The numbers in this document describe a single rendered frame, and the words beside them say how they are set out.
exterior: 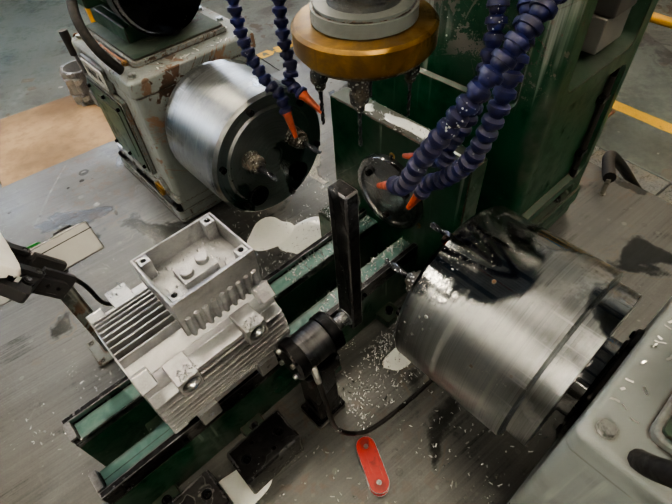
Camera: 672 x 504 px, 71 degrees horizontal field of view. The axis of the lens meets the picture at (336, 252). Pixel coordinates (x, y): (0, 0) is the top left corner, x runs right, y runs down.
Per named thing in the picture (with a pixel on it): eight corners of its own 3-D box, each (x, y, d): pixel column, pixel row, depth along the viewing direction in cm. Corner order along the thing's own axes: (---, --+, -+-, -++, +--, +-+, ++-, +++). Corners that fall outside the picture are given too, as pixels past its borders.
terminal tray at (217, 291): (221, 245, 69) (208, 210, 64) (265, 285, 64) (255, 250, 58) (149, 293, 64) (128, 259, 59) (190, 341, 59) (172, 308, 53)
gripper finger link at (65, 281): (0, 282, 49) (60, 296, 54) (10, 300, 47) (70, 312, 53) (18, 258, 49) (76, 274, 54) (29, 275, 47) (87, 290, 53)
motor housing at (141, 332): (228, 291, 83) (198, 214, 68) (299, 358, 73) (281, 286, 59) (126, 365, 74) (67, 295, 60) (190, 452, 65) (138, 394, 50)
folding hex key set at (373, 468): (353, 444, 76) (352, 440, 74) (371, 437, 76) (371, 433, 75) (373, 500, 70) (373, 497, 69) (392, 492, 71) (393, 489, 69)
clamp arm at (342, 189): (352, 307, 70) (343, 174, 51) (366, 319, 68) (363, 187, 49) (334, 321, 68) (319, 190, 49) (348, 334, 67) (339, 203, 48)
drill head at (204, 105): (241, 118, 119) (216, 17, 100) (338, 183, 101) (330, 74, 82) (154, 163, 109) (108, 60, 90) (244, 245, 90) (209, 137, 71)
